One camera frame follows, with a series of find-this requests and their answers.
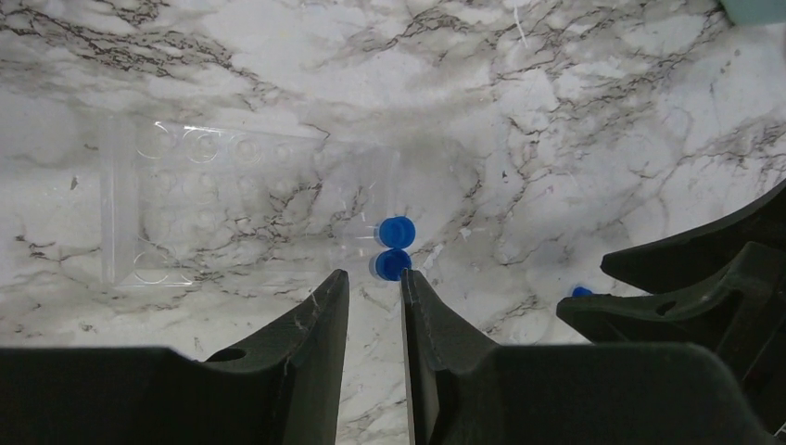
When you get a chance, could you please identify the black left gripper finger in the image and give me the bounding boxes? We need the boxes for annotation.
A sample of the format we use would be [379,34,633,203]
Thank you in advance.
[1,270,349,444]
[400,270,774,444]
[556,243,785,430]
[601,182,785,294]

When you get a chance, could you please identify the blue capped tube separated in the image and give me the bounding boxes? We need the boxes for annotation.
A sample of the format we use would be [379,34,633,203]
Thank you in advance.
[342,216,416,249]

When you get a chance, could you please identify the clear plastic well plate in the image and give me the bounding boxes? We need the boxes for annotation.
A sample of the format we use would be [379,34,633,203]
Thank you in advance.
[97,115,399,287]

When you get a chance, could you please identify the teal plastic bin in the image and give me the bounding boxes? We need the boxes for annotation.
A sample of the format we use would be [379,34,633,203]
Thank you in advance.
[720,0,785,26]

